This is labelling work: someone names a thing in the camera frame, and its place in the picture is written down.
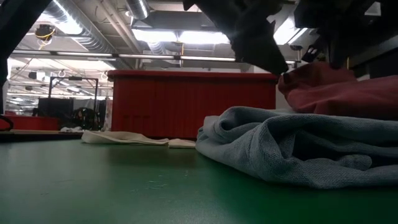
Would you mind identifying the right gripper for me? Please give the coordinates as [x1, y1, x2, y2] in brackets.
[294, 0, 398, 70]

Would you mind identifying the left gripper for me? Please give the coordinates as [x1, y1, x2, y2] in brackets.
[182, 0, 290, 76]

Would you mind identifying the maroon cloth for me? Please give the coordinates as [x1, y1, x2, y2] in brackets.
[277, 61, 398, 121]

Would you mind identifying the light blue towel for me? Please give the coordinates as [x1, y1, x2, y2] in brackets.
[195, 106, 398, 190]

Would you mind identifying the red plastic laundry bin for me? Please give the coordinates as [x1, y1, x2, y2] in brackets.
[107, 70, 279, 140]

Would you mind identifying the bright ceiling light panel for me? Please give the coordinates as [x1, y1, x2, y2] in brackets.
[132, 28, 231, 45]

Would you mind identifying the cream printed tote bag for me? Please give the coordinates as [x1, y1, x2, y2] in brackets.
[81, 129, 197, 149]

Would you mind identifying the long ceiling light bar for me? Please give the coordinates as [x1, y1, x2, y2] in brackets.
[11, 49, 236, 62]

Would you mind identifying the person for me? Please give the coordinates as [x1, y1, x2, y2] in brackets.
[73, 107, 100, 131]

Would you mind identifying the small white cloth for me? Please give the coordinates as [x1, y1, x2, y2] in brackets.
[58, 125, 84, 134]

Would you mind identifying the black monitor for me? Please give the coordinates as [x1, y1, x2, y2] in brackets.
[37, 97, 75, 119]

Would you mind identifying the green table mat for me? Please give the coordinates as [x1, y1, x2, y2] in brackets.
[0, 138, 398, 224]

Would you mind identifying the red background table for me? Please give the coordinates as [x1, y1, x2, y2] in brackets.
[0, 114, 60, 131]

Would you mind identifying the light wooden table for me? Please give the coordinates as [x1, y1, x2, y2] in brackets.
[0, 129, 85, 141]

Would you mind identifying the silver ventilation duct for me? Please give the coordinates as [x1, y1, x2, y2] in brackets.
[125, 0, 150, 20]
[46, 0, 131, 69]

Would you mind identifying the black metal stand frame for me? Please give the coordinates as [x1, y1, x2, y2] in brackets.
[48, 76, 100, 130]

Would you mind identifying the yellow cable reel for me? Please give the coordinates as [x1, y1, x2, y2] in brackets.
[34, 24, 56, 42]

